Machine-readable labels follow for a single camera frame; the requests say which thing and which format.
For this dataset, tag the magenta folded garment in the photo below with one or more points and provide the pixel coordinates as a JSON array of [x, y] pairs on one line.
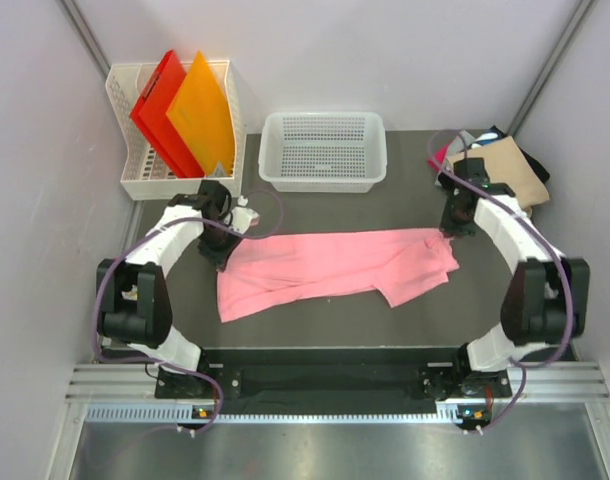
[[435, 160]]

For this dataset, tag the orange plastic folder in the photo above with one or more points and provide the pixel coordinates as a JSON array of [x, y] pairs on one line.
[[200, 114]]

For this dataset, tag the aluminium frame rail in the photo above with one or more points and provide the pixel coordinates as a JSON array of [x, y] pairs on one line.
[[111, 383]]

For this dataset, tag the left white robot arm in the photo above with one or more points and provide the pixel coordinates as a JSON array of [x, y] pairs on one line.
[[135, 307]]

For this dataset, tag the pink t-shirt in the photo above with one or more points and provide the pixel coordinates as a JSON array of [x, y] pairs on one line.
[[401, 264]]

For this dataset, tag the black folded garment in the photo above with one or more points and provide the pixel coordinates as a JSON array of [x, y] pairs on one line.
[[539, 170]]

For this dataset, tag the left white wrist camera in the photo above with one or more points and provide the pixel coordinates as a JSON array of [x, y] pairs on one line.
[[242, 217]]

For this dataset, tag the white perforated basket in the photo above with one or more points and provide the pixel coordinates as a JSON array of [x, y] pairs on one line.
[[323, 152]]

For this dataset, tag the white file organizer rack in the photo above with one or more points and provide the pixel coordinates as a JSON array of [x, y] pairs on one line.
[[145, 176]]

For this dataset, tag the grey folded garment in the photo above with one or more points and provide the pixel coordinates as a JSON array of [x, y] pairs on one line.
[[459, 143]]

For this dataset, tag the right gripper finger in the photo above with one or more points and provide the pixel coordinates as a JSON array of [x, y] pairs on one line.
[[466, 232], [448, 233]]

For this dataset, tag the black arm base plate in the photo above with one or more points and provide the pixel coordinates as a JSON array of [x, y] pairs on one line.
[[360, 380]]

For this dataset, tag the white blue garment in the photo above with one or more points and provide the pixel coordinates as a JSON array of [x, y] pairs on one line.
[[486, 138]]

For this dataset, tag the grey slotted cable duct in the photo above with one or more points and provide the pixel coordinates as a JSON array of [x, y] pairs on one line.
[[194, 416]]

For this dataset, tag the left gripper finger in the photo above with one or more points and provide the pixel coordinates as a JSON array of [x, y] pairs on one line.
[[209, 253], [224, 253]]

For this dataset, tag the red plastic folder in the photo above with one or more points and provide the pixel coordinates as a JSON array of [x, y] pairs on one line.
[[149, 116]]

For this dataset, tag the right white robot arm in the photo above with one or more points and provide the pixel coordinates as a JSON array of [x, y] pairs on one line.
[[546, 301]]

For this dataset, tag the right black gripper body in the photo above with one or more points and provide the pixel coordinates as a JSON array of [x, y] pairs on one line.
[[451, 218]]

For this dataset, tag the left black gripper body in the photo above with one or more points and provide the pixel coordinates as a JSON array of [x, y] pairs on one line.
[[217, 237]]

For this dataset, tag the beige folded t-shirt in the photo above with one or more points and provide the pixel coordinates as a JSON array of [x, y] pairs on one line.
[[504, 163]]

